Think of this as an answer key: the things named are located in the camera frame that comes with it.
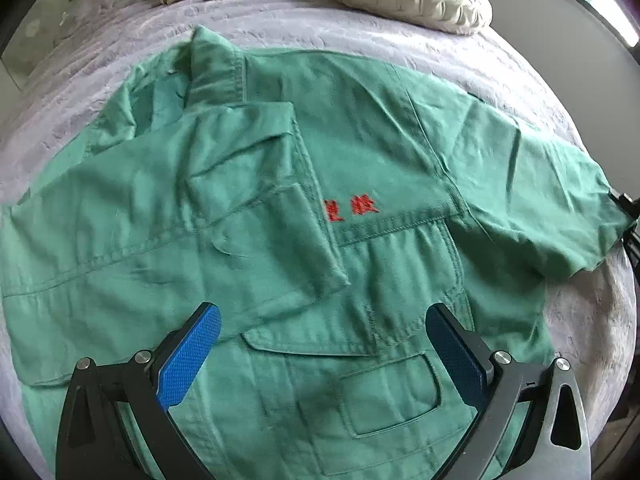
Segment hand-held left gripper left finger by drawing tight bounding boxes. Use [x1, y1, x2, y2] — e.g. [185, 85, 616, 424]
[55, 301, 223, 480]

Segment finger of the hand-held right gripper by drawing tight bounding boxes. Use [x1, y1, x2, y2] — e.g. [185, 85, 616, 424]
[609, 191, 640, 281]

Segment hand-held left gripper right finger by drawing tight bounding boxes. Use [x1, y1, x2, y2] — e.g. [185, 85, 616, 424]
[424, 302, 593, 480]

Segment green work jacket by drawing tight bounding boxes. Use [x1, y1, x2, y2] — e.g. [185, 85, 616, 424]
[0, 25, 631, 480]

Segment lavender quilted bedspread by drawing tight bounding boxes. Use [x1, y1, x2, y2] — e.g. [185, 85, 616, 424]
[0, 0, 640, 480]

